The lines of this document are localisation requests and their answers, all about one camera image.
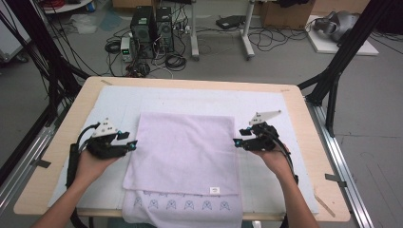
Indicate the white floor board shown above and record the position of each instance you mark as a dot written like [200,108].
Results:
[326,46]

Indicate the white stand legs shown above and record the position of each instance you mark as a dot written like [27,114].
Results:
[247,38]

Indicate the thin wooden stick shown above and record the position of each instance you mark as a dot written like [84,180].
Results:
[324,205]

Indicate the grey headset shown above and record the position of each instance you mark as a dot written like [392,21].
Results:
[339,22]

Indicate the aluminium rail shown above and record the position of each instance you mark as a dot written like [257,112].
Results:
[342,164]
[28,158]

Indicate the blue floor sheet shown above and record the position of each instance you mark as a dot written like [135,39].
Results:
[110,20]

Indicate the black tape strip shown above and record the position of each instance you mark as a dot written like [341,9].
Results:
[42,163]
[335,179]

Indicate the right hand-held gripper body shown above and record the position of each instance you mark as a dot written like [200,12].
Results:
[261,139]

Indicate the black metal frame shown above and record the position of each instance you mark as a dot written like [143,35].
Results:
[345,50]
[41,41]

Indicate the round white table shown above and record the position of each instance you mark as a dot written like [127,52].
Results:
[66,7]

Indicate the person's left hand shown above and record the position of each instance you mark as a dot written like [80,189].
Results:
[92,169]

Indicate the black flat device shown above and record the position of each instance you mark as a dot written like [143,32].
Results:
[229,21]

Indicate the white power supply unit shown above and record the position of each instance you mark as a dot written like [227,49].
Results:
[126,47]

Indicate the person's right hand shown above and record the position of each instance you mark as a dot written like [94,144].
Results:
[278,161]

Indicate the clear plastic bag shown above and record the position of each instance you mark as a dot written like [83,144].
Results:
[84,23]

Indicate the white cabinet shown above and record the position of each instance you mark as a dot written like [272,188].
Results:
[11,41]

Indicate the white grid mat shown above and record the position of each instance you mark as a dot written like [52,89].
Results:
[259,104]

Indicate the pink patterned towel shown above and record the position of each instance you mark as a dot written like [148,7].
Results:
[183,152]

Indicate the black computer tower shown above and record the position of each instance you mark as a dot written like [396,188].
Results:
[165,30]
[142,30]

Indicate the brown cardboard box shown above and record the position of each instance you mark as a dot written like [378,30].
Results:
[285,15]

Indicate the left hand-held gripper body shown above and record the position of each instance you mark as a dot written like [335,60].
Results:
[104,147]

